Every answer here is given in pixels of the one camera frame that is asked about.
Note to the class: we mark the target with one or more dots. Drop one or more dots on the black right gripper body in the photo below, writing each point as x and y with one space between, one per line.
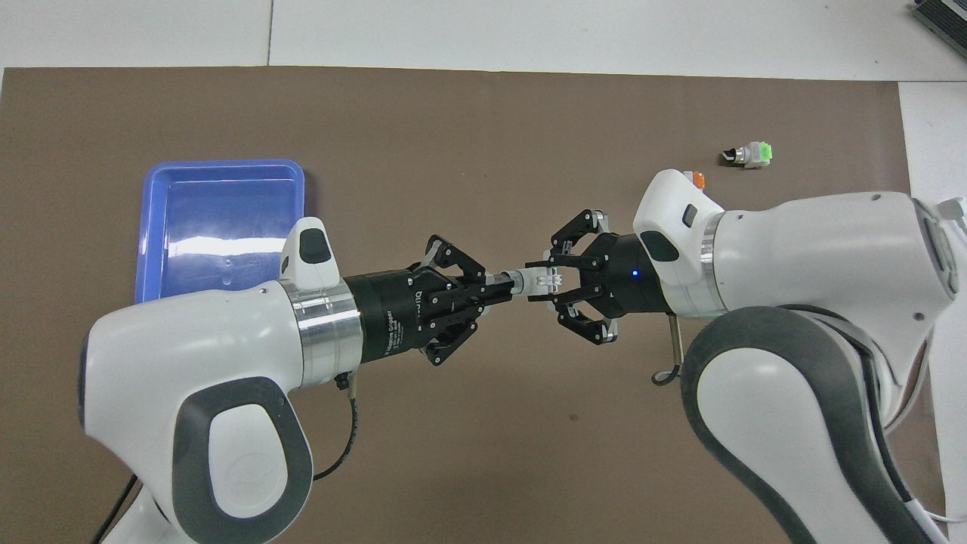
634 283

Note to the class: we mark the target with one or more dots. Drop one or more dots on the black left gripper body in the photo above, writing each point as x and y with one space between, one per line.
393 313

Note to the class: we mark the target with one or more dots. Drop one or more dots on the white green selector switch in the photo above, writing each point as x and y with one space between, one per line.
540 282

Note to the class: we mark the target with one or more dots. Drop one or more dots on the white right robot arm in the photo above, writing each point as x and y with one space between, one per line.
816 257

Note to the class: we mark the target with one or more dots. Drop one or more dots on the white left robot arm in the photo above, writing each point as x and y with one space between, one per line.
174 355

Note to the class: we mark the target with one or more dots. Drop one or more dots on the brown table mat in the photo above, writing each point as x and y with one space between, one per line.
483 151

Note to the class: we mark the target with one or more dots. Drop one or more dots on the blue plastic tray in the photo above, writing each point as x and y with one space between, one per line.
219 219

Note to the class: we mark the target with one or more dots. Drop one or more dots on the grey ribbed device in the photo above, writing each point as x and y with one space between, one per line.
944 19

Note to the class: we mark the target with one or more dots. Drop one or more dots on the orange white push-button switch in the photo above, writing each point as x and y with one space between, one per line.
698 180

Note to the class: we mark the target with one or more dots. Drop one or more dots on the green switch with black knob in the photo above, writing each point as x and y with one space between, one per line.
752 155

